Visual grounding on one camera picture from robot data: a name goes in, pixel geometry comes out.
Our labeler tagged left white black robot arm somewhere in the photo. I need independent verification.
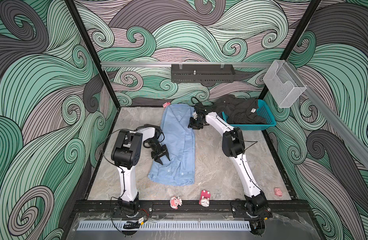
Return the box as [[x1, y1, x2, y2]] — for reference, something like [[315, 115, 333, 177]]
[[110, 124, 170, 214]]

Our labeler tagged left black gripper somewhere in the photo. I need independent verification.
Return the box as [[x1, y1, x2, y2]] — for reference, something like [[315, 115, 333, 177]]
[[146, 140, 171, 165]]

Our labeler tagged pink toy at back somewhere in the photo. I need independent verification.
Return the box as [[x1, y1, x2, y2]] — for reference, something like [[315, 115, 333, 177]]
[[163, 102, 171, 108]]

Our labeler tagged dark grey long sleeve shirt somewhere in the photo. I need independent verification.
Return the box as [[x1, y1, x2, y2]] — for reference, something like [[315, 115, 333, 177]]
[[213, 95, 267, 125]]

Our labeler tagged aluminium wall rail right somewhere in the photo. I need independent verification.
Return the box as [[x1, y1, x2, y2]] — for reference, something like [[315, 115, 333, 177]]
[[285, 61, 368, 170]]

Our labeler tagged pink white figurine toy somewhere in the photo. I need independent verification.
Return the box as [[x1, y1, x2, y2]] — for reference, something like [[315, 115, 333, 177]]
[[170, 196, 183, 210]]

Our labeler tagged black perforated wall tray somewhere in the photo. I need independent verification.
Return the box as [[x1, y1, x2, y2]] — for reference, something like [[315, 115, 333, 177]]
[[171, 64, 236, 86]]

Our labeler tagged black frame post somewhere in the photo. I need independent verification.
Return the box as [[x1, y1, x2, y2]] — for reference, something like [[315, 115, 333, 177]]
[[65, 0, 121, 112], [258, 0, 322, 100]]

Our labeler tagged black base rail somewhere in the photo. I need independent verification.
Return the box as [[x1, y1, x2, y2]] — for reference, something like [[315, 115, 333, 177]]
[[73, 199, 310, 218]]

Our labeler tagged aluminium wall rail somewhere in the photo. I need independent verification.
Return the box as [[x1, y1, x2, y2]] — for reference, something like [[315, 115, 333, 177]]
[[285, 61, 368, 170], [100, 61, 272, 68]]

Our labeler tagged black frame post left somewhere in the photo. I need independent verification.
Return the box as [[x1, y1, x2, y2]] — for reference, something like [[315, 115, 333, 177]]
[[65, 0, 121, 112]]

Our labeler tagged black frame post right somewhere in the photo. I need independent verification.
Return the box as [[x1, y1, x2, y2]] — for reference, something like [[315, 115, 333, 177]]
[[258, 0, 322, 100]]

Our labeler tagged white slotted cable duct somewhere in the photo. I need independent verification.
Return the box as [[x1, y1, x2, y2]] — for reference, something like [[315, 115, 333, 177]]
[[77, 220, 251, 232]]

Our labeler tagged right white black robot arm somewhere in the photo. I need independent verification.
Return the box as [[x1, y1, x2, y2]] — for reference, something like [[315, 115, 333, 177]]
[[188, 97, 272, 220]]

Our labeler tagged light blue long sleeve shirt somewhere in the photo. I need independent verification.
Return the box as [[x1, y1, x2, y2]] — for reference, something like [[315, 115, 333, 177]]
[[148, 104, 196, 186]]

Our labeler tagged aluminium wall rail back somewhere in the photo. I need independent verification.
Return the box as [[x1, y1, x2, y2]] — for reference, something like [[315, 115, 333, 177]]
[[100, 61, 272, 68]]

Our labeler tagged pink toy right edge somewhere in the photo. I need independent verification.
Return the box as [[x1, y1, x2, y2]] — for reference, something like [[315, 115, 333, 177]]
[[274, 188, 283, 197]]

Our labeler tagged teal plastic basket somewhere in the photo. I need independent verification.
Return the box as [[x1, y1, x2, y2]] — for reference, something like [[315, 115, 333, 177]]
[[230, 100, 276, 131]]

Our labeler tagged clear plastic wall bin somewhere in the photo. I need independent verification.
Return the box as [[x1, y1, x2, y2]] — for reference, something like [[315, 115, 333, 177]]
[[263, 60, 306, 109]]

